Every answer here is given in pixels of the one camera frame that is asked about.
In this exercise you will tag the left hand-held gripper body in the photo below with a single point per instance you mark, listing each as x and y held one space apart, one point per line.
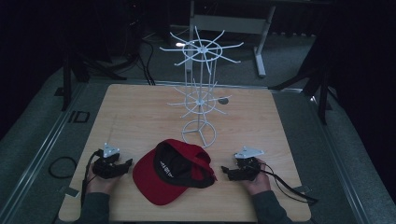
106 165

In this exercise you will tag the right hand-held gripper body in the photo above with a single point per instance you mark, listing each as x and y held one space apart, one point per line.
249 166

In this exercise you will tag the red and black baseball cap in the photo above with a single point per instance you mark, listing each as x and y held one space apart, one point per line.
162 183

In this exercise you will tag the person's left hand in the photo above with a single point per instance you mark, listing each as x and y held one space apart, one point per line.
101 184

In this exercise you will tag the person's right hand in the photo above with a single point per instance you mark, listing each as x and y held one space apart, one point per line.
260 183

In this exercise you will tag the grey tape piece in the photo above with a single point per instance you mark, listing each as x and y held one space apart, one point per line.
302 189
71 192

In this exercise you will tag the dark round disc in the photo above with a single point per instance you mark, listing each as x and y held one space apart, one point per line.
223 100

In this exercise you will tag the black metal stand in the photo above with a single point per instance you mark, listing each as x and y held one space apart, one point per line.
66 84
323 93

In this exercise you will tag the metal floor rail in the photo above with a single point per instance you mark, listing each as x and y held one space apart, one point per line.
339 161
40 155

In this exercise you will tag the white metal desk frame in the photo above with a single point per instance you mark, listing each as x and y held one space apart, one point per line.
230 24

